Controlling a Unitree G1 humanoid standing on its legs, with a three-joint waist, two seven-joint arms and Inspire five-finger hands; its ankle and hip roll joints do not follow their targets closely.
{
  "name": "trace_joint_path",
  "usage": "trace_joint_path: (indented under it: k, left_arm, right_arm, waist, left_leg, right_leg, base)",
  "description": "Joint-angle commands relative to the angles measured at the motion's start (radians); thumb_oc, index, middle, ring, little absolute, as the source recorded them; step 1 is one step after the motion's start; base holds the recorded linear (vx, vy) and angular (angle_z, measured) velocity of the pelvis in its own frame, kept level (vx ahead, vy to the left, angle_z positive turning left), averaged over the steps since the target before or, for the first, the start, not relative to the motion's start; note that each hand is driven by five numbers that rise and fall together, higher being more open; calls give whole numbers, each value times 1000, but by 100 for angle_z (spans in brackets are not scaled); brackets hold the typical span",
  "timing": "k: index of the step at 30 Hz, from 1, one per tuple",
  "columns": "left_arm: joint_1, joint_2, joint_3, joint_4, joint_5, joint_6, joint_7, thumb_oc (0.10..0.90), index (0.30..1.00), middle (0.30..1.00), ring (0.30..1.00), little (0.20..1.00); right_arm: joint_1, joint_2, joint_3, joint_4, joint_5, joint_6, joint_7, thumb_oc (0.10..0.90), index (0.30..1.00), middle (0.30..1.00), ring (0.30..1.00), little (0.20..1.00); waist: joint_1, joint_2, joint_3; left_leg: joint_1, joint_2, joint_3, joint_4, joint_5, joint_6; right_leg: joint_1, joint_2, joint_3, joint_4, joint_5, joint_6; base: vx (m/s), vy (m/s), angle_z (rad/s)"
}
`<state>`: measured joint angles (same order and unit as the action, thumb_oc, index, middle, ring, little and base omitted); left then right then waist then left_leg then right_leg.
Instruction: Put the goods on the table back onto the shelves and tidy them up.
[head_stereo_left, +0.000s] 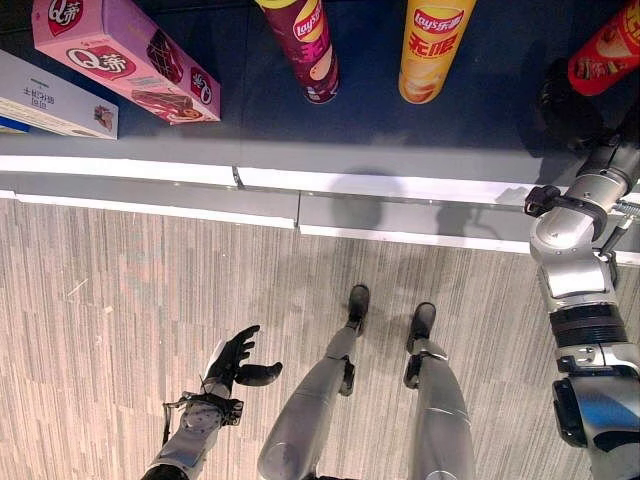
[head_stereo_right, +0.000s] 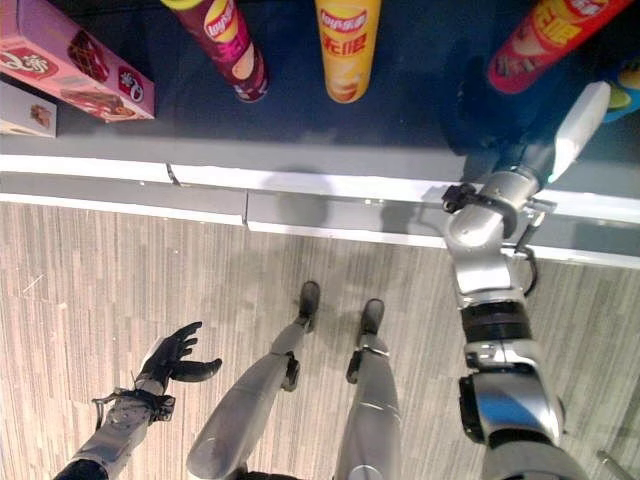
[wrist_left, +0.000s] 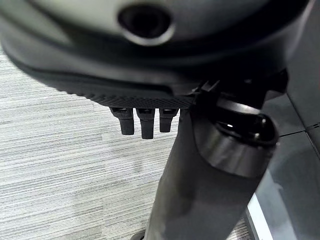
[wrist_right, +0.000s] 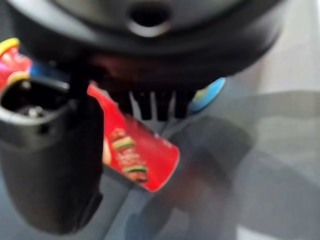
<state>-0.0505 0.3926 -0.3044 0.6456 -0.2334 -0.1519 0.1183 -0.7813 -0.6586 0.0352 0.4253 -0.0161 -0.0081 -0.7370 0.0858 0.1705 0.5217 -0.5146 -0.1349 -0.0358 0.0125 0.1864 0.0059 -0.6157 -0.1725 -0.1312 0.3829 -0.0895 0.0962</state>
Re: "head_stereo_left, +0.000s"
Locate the silver robot leg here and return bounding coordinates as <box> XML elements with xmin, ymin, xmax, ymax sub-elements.
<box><xmin>402</xmin><ymin>301</ymin><xmax>475</xmax><ymax>480</ymax></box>
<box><xmin>257</xmin><ymin>284</ymin><xmax>371</xmax><ymax>480</ymax></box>

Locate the white snack box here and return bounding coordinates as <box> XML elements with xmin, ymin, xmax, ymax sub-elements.
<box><xmin>0</xmin><ymin>48</ymin><xmax>120</xmax><ymax>141</ymax></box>

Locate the silver left robot leg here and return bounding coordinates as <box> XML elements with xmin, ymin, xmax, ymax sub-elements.
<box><xmin>257</xmin><ymin>284</ymin><xmax>371</xmax><ymax>480</ymax></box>

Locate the red chips can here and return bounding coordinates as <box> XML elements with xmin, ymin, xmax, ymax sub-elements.
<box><xmin>567</xmin><ymin>0</ymin><xmax>640</xmax><ymax>97</ymax></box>

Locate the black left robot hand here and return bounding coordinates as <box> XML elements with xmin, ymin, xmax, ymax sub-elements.
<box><xmin>203</xmin><ymin>324</ymin><xmax>284</xmax><ymax>400</ymax></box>

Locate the grey shelf board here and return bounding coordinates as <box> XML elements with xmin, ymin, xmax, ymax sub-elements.
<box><xmin>0</xmin><ymin>0</ymin><xmax>640</xmax><ymax>266</ymax></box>

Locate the purple chips can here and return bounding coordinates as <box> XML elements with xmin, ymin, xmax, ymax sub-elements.
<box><xmin>254</xmin><ymin>0</ymin><xmax>341</xmax><ymax>105</ymax></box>

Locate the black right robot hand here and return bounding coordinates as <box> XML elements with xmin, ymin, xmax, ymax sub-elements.
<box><xmin>537</xmin><ymin>57</ymin><xmax>623</xmax><ymax>152</ymax></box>

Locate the silver right robot leg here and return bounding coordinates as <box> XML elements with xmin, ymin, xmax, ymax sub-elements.
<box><xmin>402</xmin><ymin>301</ymin><xmax>475</xmax><ymax>480</ymax></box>

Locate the pink snack cake box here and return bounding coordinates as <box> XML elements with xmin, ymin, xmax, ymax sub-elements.
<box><xmin>31</xmin><ymin>0</ymin><xmax>222</xmax><ymax>126</ymax></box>

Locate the yellow chips can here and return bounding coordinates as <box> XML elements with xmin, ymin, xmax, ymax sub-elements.
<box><xmin>398</xmin><ymin>0</ymin><xmax>479</xmax><ymax>105</ymax></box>

